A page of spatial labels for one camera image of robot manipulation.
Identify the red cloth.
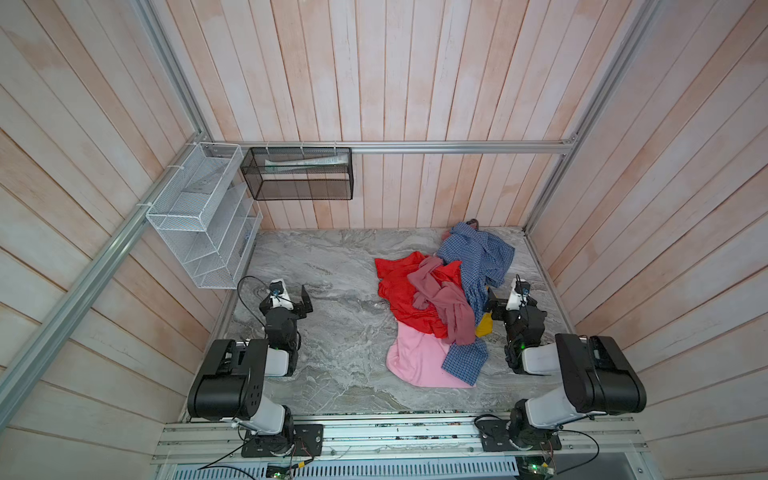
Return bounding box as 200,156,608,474
375,251,448,339

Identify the pink cloth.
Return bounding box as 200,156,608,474
386,323,470,389

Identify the aluminium front rail frame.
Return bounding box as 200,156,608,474
150,412,661,479

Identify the yellow cloth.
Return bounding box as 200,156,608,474
475,312,493,338

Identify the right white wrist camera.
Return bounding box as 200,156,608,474
506,275,531,311

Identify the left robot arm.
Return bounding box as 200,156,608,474
187,279,313,456

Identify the blue checkered cloth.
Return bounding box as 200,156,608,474
436,223,515,386

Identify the white wire mesh shelf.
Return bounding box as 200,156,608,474
147,142,263,290

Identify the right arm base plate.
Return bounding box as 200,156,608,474
473,416,562,452

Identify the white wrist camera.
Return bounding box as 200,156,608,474
506,275,531,311
269,279,294,310

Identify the mauve cloth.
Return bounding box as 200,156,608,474
407,256,476,346

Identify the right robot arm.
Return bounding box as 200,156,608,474
474,282,647,452

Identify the horizontal aluminium back rail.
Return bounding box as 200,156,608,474
216,140,575,155

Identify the left aluminium wall rail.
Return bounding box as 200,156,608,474
1,132,209,429

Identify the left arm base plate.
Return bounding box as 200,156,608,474
241,424,324,458

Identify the black wire mesh basket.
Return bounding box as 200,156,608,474
240,146,355,201

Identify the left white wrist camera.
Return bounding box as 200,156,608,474
269,279,294,310

